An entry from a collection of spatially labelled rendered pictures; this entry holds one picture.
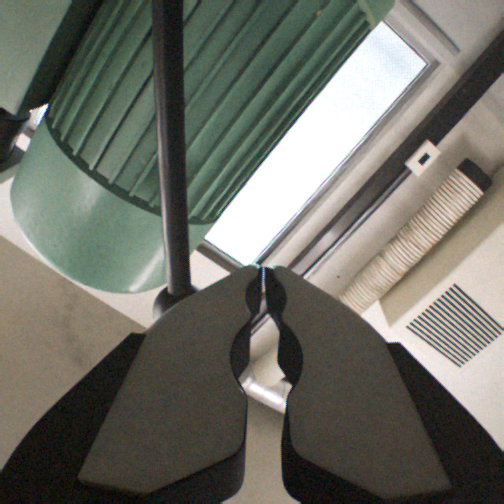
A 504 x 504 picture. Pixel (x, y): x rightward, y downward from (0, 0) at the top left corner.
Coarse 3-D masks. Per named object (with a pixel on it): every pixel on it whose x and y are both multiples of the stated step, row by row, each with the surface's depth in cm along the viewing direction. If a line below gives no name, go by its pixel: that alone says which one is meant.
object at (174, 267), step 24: (168, 0) 15; (168, 24) 16; (168, 48) 16; (168, 72) 17; (168, 96) 17; (168, 120) 18; (168, 144) 18; (168, 168) 19; (168, 192) 19; (168, 216) 20; (168, 240) 21; (168, 264) 22; (168, 288) 22; (192, 288) 23
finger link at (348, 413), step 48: (288, 288) 11; (288, 336) 9; (336, 336) 9; (336, 384) 8; (384, 384) 8; (288, 432) 7; (336, 432) 7; (384, 432) 7; (288, 480) 7; (336, 480) 6; (384, 480) 6; (432, 480) 6
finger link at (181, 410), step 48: (240, 288) 11; (192, 336) 9; (240, 336) 9; (144, 384) 8; (192, 384) 8; (240, 384) 8; (144, 432) 7; (192, 432) 7; (240, 432) 7; (96, 480) 6; (144, 480) 6; (192, 480) 6; (240, 480) 7
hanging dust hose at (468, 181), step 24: (456, 168) 149; (480, 168) 139; (456, 192) 145; (480, 192) 143; (432, 216) 150; (456, 216) 148; (408, 240) 156; (432, 240) 153; (384, 264) 163; (408, 264) 161; (360, 288) 168; (384, 288) 165; (360, 312) 175; (264, 360) 196; (264, 384) 196
